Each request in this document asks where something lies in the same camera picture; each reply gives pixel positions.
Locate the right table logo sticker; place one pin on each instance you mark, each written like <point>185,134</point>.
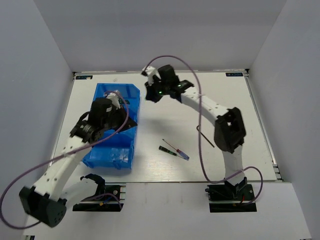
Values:
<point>234,74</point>

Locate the brown hex key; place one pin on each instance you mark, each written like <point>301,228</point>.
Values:
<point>203,135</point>

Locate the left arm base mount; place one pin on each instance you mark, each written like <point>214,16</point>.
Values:
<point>110,199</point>

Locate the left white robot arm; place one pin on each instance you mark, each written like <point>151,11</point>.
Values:
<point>48,200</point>

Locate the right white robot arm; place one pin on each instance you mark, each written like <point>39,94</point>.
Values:
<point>229,129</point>

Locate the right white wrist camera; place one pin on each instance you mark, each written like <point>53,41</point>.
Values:
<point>149,72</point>

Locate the black green handled screwdriver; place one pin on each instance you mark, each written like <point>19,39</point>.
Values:
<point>165,150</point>

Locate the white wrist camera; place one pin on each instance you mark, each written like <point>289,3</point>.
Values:
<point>114,97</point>
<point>149,72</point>

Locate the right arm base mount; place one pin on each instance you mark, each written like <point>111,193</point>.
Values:
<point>220,192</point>

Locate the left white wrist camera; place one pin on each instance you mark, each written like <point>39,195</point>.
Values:
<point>114,97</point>

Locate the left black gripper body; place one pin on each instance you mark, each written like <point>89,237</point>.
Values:
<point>117,119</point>

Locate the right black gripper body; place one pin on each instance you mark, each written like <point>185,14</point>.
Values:
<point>161,88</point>

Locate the red blue handled screwdriver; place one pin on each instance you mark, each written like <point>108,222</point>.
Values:
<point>180,152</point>

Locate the table logo sticker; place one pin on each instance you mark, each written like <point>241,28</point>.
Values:
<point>84,77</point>
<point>234,74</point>

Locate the left table logo sticker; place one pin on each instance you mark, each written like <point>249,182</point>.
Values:
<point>84,77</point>

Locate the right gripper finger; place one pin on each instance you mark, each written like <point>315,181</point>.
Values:
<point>157,98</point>
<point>150,93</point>

